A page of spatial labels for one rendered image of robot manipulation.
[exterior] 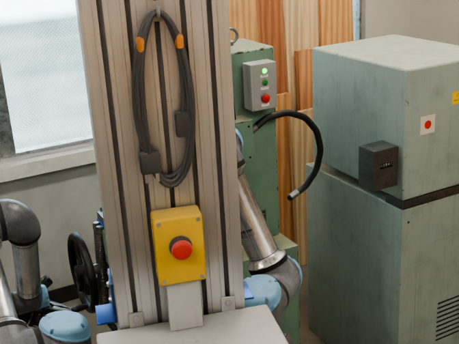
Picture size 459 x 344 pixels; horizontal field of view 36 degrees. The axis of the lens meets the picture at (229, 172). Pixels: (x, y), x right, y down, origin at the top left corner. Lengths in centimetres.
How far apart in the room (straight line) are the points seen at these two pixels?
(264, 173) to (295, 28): 159
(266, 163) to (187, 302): 128
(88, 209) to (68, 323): 210
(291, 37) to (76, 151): 134
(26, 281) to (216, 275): 99
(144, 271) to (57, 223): 251
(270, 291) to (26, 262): 75
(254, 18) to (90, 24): 269
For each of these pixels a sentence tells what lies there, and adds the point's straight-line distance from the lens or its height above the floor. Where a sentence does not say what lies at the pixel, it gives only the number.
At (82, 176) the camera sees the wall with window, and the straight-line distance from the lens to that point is 376.
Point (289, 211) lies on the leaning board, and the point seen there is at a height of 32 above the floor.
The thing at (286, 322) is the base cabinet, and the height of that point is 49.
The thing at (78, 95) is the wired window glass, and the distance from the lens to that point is 373.
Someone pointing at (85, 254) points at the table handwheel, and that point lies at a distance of 238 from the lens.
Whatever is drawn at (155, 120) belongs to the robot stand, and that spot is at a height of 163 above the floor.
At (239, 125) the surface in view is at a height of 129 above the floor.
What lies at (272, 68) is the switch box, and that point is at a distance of 238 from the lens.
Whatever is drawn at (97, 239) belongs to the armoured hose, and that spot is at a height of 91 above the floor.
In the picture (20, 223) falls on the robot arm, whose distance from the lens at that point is 201.
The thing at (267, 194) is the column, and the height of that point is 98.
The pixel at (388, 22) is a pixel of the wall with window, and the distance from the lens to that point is 457.
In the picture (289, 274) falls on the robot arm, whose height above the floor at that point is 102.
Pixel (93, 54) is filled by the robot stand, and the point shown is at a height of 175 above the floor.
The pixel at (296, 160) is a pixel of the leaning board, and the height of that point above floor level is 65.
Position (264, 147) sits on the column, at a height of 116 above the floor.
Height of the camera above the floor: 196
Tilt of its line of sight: 21 degrees down
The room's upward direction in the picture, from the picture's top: 3 degrees counter-clockwise
